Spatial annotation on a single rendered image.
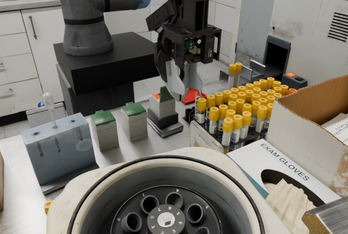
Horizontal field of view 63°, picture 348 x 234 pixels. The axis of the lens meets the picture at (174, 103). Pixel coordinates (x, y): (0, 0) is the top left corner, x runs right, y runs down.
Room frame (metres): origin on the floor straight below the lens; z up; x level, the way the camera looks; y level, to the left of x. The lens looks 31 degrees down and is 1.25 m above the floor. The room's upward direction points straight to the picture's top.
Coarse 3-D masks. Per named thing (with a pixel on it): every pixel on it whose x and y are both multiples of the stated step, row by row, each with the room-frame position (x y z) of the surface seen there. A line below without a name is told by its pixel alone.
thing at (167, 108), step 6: (150, 96) 0.53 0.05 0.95; (156, 96) 0.52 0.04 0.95; (150, 102) 0.53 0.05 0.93; (156, 102) 0.51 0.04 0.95; (168, 102) 0.51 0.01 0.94; (174, 102) 0.52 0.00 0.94; (150, 108) 0.53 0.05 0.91; (156, 108) 0.51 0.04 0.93; (162, 108) 0.50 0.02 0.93; (168, 108) 0.51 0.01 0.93; (174, 108) 0.52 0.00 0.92; (156, 114) 0.51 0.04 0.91; (162, 114) 0.50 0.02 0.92; (168, 114) 0.51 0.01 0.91
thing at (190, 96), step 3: (189, 90) 0.69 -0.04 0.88; (192, 90) 0.69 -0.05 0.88; (195, 90) 0.69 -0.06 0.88; (189, 93) 0.67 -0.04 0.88; (192, 93) 0.67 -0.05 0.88; (201, 93) 0.66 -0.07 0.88; (186, 96) 0.65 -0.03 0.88; (189, 96) 0.65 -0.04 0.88; (192, 96) 0.65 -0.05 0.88; (201, 96) 0.65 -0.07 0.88; (204, 96) 0.64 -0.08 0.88; (183, 99) 0.63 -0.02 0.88; (186, 99) 0.64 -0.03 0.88; (189, 99) 0.64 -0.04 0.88; (192, 99) 0.64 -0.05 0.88; (183, 102) 0.62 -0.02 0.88; (186, 102) 0.61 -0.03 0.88; (189, 102) 0.62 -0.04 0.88; (192, 102) 0.62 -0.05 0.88
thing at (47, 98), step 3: (45, 93) 0.38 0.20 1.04; (48, 93) 0.38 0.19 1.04; (42, 96) 0.37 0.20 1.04; (45, 96) 0.37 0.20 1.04; (48, 96) 0.37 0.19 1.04; (51, 96) 0.38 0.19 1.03; (45, 99) 0.37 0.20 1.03; (48, 99) 0.37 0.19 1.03; (51, 99) 0.38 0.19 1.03; (45, 102) 0.37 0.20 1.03; (48, 102) 0.37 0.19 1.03; (51, 102) 0.38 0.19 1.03; (45, 105) 0.37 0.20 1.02; (48, 105) 0.37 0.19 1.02; (51, 105) 0.37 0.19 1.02; (48, 108) 0.37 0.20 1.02; (51, 108) 0.37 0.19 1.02
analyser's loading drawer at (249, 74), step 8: (256, 64) 0.72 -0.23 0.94; (272, 64) 0.78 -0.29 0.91; (224, 72) 0.68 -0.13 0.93; (240, 72) 0.70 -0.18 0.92; (248, 72) 0.68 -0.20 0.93; (256, 72) 0.71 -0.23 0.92; (264, 72) 0.69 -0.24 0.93; (272, 72) 0.72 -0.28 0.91; (280, 72) 0.72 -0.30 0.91; (224, 80) 0.68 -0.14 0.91; (240, 80) 0.67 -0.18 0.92; (248, 80) 0.67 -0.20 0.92; (256, 80) 0.67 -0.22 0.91
